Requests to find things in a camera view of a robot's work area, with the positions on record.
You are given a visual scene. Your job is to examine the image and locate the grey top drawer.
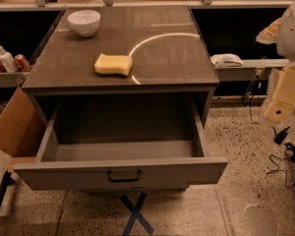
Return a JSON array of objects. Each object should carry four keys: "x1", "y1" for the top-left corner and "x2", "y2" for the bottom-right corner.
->
[{"x1": 14, "y1": 96, "x2": 227, "y2": 192}]

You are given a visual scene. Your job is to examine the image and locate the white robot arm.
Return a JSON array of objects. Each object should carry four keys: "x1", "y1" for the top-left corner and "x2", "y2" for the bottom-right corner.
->
[{"x1": 256, "y1": 0, "x2": 295, "y2": 126}]

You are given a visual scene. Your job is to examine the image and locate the grey drawer cabinet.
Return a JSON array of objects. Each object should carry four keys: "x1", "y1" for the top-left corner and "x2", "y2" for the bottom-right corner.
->
[{"x1": 23, "y1": 6, "x2": 218, "y2": 120}]

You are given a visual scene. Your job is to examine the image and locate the black power adapter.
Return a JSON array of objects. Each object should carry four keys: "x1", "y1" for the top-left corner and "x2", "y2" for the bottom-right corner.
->
[{"x1": 274, "y1": 127, "x2": 289, "y2": 145}]

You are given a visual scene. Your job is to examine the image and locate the folded white cloth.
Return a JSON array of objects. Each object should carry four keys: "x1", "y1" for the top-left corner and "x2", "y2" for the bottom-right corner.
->
[{"x1": 210, "y1": 53, "x2": 243, "y2": 67}]

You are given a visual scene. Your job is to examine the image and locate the yellow sponge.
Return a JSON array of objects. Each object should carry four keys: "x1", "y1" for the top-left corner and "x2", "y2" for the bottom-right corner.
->
[{"x1": 94, "y1": 54, "x2": 133, "y2": 76}]

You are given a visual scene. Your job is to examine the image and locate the white ceramic bowl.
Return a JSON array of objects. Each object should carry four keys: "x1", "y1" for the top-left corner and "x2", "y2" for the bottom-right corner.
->
[{"x1": 68, "y1": 10, "x2": 101, "y2": 36}]

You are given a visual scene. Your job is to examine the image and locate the red soda can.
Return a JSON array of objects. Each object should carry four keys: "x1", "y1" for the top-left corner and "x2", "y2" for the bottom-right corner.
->
[{"x1": 15, "y1": 54, "x2": 31, "y2": 72}]

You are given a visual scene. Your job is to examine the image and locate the brown cardboard box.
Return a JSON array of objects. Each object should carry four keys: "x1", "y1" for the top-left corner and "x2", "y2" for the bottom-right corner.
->
[{"x1": 0, "y1": 88, "x2": 45, "y2": 172}]

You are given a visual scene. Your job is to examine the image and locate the white pump bottle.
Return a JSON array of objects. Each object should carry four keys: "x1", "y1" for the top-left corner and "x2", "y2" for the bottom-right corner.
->
[{"x1": 0, "y1": 44, "x2": 18, "y2": 73}]

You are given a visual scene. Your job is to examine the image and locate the black cable on floor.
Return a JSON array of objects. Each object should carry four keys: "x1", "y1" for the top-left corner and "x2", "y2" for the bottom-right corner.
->
[{"x1": 265, "y1": 145, "x2": 295, "y2": 189}]

